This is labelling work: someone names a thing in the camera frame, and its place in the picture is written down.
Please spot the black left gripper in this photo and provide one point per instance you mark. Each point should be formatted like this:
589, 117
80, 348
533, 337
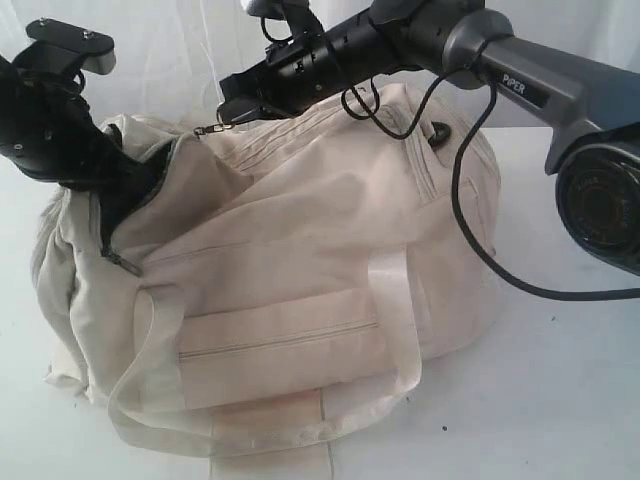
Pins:
48, 133

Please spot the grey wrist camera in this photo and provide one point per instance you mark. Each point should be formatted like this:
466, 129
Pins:
296, 13
63, 49

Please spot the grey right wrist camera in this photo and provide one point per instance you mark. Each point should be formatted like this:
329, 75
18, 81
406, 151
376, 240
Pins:
296, 13

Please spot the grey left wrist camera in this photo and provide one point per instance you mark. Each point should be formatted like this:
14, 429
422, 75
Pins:
63, 49

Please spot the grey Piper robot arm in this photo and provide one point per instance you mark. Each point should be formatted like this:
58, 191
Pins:
592, 108

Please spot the cream canvas duffel bag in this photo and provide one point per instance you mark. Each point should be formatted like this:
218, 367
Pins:
295, 277

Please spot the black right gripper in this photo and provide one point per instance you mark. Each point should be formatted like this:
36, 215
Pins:
294, 75

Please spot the brass key ring zipper pull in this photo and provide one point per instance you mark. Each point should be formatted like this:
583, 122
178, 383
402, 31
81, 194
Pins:
213, 128

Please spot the metal zipper slider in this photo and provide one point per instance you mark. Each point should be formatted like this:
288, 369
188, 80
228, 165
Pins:
109, 254

